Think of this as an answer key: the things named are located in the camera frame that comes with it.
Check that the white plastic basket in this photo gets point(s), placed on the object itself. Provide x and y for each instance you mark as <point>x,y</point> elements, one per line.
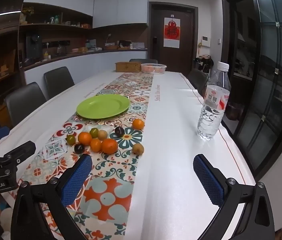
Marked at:
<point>153,66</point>

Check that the dark purple plum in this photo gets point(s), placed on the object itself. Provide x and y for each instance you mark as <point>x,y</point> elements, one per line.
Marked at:
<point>119,131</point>
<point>79,148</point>

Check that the white floral patterned tablecloth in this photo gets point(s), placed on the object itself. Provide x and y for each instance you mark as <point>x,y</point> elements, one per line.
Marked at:
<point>176,120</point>

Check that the white upper cabinet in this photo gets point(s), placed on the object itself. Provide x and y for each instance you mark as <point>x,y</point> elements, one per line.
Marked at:
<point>106,7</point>

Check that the small yellow bottle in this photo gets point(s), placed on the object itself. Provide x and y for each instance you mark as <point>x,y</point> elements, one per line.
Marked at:
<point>46,55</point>

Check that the dark brown door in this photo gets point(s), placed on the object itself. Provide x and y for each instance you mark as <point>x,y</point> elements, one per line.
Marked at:
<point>186,30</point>

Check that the glass sliding door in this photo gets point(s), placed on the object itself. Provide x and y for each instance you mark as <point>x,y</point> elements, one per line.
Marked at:
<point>268,67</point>

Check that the green plate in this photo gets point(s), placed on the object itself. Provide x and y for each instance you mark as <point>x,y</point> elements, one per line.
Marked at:
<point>103,107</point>

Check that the wooden wall shelf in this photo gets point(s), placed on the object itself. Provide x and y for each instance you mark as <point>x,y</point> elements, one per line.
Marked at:
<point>56,26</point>

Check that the glass kettle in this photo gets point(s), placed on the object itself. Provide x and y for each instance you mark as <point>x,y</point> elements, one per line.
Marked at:
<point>60,49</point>

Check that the red wall calendar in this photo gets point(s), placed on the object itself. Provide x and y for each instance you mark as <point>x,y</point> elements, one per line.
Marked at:
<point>172,30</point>

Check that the white curved counter cabinet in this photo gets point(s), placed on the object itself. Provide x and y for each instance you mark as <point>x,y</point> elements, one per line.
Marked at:
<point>93,62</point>

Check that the black box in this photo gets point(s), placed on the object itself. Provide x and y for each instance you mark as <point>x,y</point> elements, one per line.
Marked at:
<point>124,43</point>

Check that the white wall intercom panel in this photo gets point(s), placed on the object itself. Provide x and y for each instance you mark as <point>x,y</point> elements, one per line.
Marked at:
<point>205,41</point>

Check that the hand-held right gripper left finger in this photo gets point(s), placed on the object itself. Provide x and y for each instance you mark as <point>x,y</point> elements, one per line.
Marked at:
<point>77,180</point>

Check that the pile of small tangerines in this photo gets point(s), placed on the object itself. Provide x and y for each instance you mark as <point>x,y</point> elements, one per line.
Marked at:
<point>153,69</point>

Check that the black countertop appliance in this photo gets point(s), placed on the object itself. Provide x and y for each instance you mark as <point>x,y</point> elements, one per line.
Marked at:
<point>34,47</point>

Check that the clear plastic water bottle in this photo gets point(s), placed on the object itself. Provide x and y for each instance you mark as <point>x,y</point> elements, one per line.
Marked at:
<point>212,110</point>

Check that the grey dining chair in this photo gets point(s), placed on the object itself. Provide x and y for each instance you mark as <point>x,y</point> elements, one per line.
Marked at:
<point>26,102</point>
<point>58,80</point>
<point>197,78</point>
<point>143,60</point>

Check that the white desk lamp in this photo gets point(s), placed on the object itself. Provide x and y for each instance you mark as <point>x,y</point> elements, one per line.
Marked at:
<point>108,38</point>

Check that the woven wicker box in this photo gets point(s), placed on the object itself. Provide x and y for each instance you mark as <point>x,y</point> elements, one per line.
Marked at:
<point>128,67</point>

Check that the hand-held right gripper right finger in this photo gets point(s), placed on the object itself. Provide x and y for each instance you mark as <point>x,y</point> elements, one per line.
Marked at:
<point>208,182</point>

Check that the brown kiwi fruit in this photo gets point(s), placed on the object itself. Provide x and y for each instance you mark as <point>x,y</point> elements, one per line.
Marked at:
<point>138,149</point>

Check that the large orange tangerine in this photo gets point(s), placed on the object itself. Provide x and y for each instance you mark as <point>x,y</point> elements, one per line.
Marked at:
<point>109,146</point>

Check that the tan round fruit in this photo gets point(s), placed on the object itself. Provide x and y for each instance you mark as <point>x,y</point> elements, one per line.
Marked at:
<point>102,134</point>

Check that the teal box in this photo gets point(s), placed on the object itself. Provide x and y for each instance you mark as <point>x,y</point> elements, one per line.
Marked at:
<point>90,43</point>

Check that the green round fruit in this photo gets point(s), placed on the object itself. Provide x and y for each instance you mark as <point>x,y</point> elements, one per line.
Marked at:
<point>94,132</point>

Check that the red green small fruit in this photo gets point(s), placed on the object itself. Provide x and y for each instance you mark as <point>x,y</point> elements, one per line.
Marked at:
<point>70,139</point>

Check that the pile of dark bags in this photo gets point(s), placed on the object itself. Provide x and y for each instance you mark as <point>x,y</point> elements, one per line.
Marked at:
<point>203,63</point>

